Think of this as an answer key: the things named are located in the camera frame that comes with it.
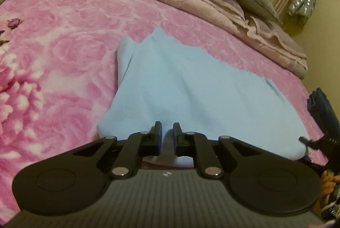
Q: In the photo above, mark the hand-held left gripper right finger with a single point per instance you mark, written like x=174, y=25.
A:
x=175, y=139

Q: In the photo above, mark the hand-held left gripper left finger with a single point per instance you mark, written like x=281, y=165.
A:
x=158, y=137

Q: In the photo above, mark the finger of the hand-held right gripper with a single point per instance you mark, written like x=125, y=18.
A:
x=332, y=148

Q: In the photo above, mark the light blue sweatshirt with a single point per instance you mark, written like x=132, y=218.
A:
x=199, y=89

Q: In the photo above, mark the orange patterned cloth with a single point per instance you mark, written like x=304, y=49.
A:
x=330, y=182

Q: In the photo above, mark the pink floral blanket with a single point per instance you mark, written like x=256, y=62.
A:
x=66, y=57

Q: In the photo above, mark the pale pink quilt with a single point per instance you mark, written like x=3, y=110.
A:
x=212, y=4

